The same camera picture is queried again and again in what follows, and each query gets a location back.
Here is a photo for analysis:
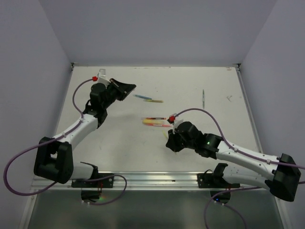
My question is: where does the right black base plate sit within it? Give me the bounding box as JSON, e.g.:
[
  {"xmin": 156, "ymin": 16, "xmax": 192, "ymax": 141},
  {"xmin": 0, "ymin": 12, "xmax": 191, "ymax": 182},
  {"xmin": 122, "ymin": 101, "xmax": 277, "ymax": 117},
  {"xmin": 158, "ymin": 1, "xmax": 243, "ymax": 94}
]
[{"xmin": 197, "ymin": 173, "xmax": 240, "ymax": 188}]

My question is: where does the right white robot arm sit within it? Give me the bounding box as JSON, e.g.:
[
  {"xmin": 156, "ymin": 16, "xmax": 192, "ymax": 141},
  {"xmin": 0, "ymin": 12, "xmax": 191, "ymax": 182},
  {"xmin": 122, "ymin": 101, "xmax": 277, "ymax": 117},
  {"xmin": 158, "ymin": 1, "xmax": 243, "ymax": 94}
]
[{"xmin": 166, "ymin": 122, "xmax": 301, "ymax": 202}]

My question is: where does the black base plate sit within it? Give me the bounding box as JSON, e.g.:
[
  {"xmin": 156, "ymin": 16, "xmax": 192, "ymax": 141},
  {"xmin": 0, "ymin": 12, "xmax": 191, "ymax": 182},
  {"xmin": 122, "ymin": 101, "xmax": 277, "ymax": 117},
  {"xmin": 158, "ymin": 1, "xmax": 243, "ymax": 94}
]
[
  {"xmin": 197, "ymin": 173, "xmax": 240, "ymax": 188},
  {"xmin": 71, "ymin": 172, "xmax": 114, "ymax": 188}
]

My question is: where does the yellow gold highlighter pen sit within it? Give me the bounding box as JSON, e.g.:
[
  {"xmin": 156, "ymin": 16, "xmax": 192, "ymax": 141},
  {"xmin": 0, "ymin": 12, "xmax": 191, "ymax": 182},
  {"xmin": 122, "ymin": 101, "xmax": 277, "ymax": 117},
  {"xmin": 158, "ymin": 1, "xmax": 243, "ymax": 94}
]
[{"xmin": 144, "ymin": 99, "xmax": 164, "ymax": 103}]

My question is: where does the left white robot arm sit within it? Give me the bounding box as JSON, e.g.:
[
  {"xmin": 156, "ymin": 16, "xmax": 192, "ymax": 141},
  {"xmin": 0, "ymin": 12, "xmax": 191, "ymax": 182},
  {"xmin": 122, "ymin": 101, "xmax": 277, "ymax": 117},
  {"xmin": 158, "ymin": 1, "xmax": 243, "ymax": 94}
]
[{"xmin": 33, "ymin": 77, "xmax": 136, "ymax": 187}]

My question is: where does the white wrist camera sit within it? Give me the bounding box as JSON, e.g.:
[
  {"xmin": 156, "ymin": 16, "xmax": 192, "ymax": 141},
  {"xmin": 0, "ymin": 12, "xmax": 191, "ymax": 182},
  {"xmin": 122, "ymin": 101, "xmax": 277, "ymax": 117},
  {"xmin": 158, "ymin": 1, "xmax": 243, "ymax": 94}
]
[
  {"xmin": 97, "ymin": 69, "xmax": 110, "ymax": 87},
  {"xmin": 173, "ymin": 118, "xmax": 183, "ymax": 134}
]

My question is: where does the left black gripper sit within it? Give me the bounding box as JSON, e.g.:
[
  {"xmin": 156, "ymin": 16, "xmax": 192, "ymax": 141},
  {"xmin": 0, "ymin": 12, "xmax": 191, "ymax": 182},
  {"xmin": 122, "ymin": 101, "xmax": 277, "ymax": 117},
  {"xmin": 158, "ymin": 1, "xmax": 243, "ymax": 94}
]
[{"xmin": 102, "ymin": 78, "xmax": 135, "ymax": 109}]

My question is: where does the blue highlighter pen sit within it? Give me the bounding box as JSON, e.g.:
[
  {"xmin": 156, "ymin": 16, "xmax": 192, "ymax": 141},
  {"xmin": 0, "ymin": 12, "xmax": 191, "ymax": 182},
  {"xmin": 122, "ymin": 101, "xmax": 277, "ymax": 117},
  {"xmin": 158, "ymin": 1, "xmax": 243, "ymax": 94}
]
[{"xmin": 133, "ymin": 94, "xmax": 152, "ymax": 100}]

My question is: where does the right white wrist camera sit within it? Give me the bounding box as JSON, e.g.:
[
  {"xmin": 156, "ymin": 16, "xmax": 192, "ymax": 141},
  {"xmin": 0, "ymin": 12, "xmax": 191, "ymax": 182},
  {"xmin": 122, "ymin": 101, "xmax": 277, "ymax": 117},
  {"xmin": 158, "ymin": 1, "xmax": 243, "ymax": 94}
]
[{"xmin": 173, "ymin": 118, "xmax": 183, "ymax": 134}]

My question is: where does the yellow thin pen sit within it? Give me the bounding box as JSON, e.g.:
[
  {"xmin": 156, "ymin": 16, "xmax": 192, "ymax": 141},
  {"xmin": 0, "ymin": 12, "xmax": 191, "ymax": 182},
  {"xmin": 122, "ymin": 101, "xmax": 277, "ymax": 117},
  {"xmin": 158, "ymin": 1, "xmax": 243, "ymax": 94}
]
[{"xmin": 162, "ymin": 131, "xmax": 168, "ymax": 139}]

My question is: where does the fat yellow highlighter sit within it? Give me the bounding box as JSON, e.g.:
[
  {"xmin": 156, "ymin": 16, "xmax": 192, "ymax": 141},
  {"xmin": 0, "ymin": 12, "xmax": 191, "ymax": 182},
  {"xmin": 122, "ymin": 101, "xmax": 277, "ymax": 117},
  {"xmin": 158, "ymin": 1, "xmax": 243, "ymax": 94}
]
[{"xmin": 142, "ymin": 119, "xmax": 164, "ymax": 126}]

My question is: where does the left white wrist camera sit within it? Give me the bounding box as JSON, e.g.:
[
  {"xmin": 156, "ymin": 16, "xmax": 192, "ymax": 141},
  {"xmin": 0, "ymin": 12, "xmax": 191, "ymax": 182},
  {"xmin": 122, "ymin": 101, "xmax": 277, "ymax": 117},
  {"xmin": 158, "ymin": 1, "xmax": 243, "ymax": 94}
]
[{"xmin": 97, "ymin": 69, "xmax": 110, "ymax": 87}]

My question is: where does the aluminium front rail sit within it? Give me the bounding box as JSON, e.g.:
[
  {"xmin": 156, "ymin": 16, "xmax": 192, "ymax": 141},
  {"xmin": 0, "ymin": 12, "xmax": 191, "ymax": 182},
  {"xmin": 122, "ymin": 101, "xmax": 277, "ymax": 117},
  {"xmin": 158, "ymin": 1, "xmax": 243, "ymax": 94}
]
[{"xmin": 30, "ymin": 169, "xmax": 283, "ymax": 191}]

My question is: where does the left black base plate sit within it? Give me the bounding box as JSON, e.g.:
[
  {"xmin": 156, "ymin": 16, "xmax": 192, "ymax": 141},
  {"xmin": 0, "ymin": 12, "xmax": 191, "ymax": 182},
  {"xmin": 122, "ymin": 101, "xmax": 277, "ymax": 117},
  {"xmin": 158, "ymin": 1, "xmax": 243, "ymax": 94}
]
[{"xmin": 71, "ymin": 172, "xmax": 114, "ymax": 188}]

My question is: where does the dark red pen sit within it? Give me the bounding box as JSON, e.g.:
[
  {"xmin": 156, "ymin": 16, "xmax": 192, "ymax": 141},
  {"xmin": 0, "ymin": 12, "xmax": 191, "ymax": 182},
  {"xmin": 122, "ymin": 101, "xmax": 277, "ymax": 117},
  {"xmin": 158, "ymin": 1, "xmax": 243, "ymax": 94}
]
[{"xmin": 142, "ymin": 117, "xmax": 166, "ymax": 120}]

